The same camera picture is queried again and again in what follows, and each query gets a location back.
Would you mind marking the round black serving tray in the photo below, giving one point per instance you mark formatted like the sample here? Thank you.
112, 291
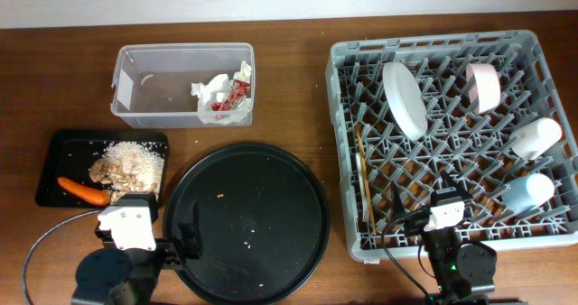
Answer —
262, 219

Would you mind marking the white plastic fork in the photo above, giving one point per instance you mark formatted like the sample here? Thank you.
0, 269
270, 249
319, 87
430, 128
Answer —
365, 210

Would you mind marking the clear plastic waste bin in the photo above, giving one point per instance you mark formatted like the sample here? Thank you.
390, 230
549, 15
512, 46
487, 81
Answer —
152, 82

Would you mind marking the grey plastic dishwasher rack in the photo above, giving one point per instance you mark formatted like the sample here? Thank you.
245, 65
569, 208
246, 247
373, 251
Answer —
475, 150

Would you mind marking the white cup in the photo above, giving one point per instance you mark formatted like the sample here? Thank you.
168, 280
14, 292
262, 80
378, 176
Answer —
535, 138

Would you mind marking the pink bowl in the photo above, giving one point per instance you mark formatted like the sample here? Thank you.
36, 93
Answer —
485, 89

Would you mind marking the grey round plate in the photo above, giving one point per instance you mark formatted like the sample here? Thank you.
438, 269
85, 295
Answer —
404, 98

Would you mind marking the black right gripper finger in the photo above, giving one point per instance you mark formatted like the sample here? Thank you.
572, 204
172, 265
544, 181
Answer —
454, 189
398, 208

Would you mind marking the light blue cup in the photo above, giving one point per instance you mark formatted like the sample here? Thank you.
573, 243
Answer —
528, 192

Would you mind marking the red snack wrapper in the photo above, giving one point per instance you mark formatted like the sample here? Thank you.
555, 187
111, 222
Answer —
235, 96

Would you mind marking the pile of rice and shells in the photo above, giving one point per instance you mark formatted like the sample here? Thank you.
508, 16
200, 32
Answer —
136, 168

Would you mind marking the orange carrot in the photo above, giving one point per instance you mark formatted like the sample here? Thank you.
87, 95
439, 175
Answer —
92, 196

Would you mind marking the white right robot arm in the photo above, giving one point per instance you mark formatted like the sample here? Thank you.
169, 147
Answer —
463, 270

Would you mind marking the black rectangular tray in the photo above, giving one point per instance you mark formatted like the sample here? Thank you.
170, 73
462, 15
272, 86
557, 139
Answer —
73, 151

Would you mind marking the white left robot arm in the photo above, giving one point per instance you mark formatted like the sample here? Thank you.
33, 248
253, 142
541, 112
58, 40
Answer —
126, 269

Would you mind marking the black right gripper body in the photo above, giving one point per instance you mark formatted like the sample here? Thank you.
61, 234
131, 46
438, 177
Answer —
414, 225

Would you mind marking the wooden chopstick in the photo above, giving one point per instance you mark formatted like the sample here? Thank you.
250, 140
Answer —
364, 171

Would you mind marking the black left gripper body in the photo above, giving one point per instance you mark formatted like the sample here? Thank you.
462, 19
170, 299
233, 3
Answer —
169, 254

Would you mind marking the brown walnut shell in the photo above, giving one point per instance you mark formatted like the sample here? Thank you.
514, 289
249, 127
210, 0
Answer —
99, 172

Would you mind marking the white tissue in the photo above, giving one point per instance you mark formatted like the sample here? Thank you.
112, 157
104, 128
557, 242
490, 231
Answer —
217, 91

